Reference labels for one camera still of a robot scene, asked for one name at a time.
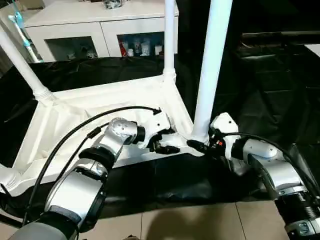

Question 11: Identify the white flat board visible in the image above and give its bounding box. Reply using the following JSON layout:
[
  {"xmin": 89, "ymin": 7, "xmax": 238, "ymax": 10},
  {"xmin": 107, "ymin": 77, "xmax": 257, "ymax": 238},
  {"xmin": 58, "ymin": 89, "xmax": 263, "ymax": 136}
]
[{"xmin": 304, "ymin": 43, "xmax": 320, "ymax": 59}]

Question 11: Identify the white pole with blue band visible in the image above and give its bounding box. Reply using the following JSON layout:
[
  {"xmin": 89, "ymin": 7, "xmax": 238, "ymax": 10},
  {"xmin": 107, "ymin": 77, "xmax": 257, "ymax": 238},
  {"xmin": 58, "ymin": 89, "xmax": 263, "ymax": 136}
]
[{"xmin": 7, "ymin": 9, "xmax": 42, "ymax": 62}]

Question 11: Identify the white glass-door cabinet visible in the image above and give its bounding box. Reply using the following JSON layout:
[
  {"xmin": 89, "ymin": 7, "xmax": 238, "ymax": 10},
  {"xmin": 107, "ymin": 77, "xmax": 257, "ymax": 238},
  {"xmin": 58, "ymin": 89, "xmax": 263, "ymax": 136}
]
[{"xmin": 23, "ymin": 0, "xmax": 179, "ymax": 63}]

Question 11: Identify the white plastic table leg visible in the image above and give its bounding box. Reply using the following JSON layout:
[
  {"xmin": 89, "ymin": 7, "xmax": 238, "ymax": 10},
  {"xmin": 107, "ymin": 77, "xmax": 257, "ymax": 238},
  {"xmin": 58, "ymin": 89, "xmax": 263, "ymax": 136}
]
[
  {"xmin": 0, "ymin": 164, "xmax": 23, "ymax": 196},
  {"xmin": 163, "ymin": 0, "xmax": 178, "ymax": 84},
  {"xmin": 191, "ymin": 0, "xmax": 234, "ymax": 144},
  {"xmin": 0, "ymin": 24, "xmax": 54, "ymax": 102}
]

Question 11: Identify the grey crumpled object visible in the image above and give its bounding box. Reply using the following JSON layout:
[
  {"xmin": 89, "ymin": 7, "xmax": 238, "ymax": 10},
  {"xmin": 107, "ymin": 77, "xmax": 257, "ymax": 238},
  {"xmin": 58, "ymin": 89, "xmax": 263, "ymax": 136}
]
[{"xmin": 103, "ymin": 0, "xmax": 125, "ymax": 10}]

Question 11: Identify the black plastic mat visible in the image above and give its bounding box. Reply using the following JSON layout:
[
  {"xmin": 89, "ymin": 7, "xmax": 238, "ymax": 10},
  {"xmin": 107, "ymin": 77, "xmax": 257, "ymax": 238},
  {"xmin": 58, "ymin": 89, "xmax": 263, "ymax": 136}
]
[{"xmin": 0, "ymin": 47, "xmax": 320, "ymax": 218}]

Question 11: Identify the white plastic table top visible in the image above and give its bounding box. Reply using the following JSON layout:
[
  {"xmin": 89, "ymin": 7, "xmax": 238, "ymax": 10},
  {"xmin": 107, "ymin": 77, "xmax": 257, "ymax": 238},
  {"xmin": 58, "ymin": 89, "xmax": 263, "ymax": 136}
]
[{"xmin": 0, "ymin": 74, "xmax": 207, "ymax": 197}]

